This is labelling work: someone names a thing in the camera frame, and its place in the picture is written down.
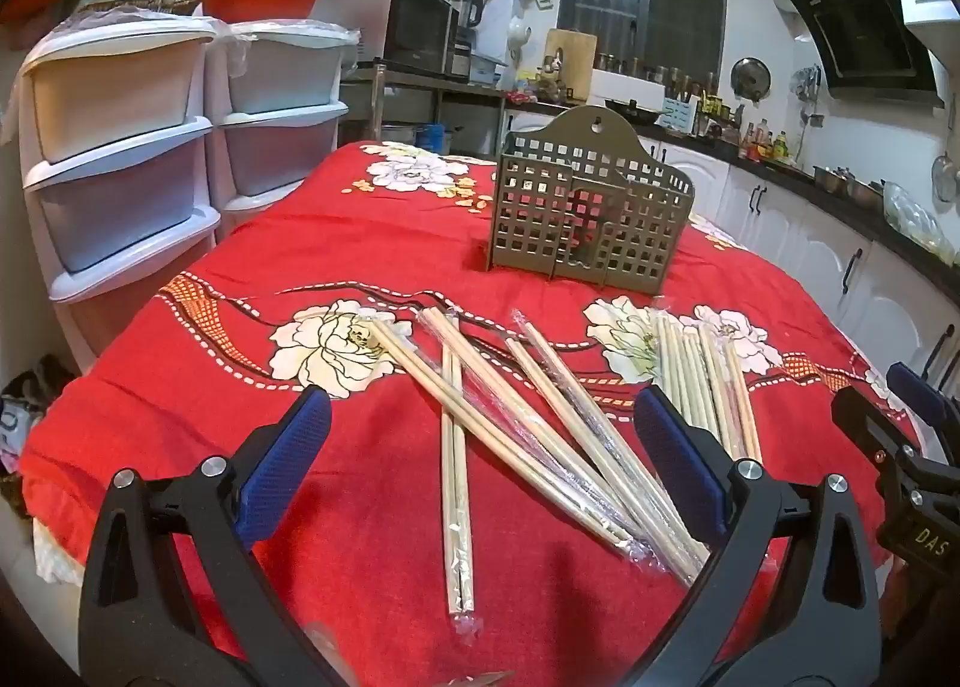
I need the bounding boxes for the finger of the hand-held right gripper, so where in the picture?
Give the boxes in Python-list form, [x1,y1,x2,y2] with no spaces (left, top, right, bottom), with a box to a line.
[831,385,920,482]
[886,361,960,463]

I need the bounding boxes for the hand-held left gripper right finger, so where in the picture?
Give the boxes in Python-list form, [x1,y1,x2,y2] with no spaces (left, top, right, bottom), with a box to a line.
[634,385,883,687]

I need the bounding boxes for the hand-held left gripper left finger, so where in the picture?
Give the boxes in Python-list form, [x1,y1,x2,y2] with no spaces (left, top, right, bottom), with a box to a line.
[78,385,335,687]

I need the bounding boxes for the wooden chopstick pair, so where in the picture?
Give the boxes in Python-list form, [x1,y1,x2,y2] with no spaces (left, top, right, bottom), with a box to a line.
[675,323,721,440]
[366,316,650,566]
[505,337,700,588]
[512,310,713,566]
[441,346,479,634]
[697,323,743,463]
[654,312,695,425]
[418,306,638,545]
[720,327,764,467]

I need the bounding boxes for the olive perforated utensil holder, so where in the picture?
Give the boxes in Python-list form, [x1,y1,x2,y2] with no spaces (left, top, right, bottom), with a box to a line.
[480,103,695,296]

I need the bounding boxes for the clear plastic bag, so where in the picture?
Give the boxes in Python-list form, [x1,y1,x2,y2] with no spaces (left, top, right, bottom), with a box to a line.
[883,183,947,257]

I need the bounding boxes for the steel pots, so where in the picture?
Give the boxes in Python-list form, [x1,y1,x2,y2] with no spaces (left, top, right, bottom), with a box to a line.
[814,166,886,212]

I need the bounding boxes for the hanging steel skimmer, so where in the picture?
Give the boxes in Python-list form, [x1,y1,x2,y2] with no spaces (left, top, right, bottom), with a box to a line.
[932,132,960,204]

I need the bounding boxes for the red floral tablecloth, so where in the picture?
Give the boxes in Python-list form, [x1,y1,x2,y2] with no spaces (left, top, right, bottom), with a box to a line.
[19,139,912,687]

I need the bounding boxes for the pile of shoes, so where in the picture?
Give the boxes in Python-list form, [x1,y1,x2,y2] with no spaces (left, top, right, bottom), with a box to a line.
[0,353,76,500]

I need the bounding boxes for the cluster of condiment bottles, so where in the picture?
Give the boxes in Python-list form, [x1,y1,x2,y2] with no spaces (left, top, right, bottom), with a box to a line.
[739,119,792,163]

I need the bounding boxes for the white and blue knife holder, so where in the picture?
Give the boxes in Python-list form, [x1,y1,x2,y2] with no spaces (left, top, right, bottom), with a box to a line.
[664,96,702,133]

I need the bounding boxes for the black wok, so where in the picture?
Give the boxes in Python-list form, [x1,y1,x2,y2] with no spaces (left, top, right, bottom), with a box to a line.
[600,98,665,125]

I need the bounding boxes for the hanging steel pot lid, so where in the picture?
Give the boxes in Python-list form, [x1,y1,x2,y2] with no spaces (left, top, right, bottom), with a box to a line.
[730,57,772,104]

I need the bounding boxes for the black range hood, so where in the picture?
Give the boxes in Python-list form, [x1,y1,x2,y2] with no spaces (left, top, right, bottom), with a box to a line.
[787,0,946,107]

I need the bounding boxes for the white plastic drawer cabinet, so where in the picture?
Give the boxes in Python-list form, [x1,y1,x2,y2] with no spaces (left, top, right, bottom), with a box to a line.
[206,18,361,238]
[19,19,222,373]

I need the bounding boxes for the metal shelf table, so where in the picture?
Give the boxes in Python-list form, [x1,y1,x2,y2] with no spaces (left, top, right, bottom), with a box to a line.
[339,61,507,155]

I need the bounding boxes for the wooden cutting board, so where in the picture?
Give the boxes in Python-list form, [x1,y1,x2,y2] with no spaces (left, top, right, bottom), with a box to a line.
[544,29,599,104]

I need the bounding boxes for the microwave oven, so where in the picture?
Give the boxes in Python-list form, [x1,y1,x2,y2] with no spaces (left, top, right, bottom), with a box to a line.
[322,0,460,77]

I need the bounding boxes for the woven basket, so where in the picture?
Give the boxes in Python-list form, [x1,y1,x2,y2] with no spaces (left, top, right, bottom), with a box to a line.
[75,0,205,20]

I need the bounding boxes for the black blender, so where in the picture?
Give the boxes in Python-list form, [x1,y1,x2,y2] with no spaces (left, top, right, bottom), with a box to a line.
[442,0,485,32]

